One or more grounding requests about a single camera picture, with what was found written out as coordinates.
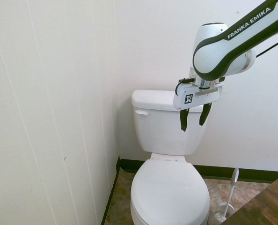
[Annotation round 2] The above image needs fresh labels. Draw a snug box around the white gripper body with marker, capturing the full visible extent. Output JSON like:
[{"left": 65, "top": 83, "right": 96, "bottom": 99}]
[{"left": 172, "top": 77, "right": 225, "bottom": 112}]

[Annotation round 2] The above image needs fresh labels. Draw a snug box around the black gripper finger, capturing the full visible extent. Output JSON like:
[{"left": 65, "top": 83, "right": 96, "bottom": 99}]
[
  {"left": 198, "top": 102, "right": 213, "bottom": 127},
  {"left": 180, "top": 107, "right": 190, "bottom": 132}
]

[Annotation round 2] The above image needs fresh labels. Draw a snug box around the white toilet tank lid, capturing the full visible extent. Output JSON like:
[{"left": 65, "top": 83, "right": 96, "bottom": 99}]
[{"left": 131, "top": 89, "right": 204, "bottom": 113}]

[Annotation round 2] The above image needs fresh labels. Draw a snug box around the brown wooden table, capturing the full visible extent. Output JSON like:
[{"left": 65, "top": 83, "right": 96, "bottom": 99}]
[{"left": 222, "top": 178, "right": 278, "bottom": 225}]

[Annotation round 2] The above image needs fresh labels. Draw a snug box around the white toilet seat lid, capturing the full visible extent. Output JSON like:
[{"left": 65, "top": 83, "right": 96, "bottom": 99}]
[{"left": 131, "top": 159, "right": 210, "bottom": 220}]

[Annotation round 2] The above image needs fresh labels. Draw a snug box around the white toilet bowl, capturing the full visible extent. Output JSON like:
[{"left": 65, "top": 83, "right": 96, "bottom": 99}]
[{"left": 129, "top": 152, "right": 211, "bottom": 225}]

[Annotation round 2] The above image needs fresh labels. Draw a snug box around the white toilet brush holder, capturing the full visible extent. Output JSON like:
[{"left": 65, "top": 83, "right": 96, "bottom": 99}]
[{"left": 207, "top": 202, "right": 235, "bottom": 225}]

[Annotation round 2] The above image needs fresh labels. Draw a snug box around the white toilet brush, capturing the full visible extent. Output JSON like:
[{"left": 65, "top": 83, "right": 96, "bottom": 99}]
[{"left": 214, "top": 167, "right": 240, "bottom": 222}]

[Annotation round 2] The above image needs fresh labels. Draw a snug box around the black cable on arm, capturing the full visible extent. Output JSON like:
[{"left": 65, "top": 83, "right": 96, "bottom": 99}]
[{"left": 256, "top": 35, "right": 278, "bottom": 58}]

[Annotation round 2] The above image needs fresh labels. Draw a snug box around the white toilet tank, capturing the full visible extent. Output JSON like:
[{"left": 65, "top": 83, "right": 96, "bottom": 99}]
[{"left": 132, "top": 105, "right": 209, "bottom": 156}]

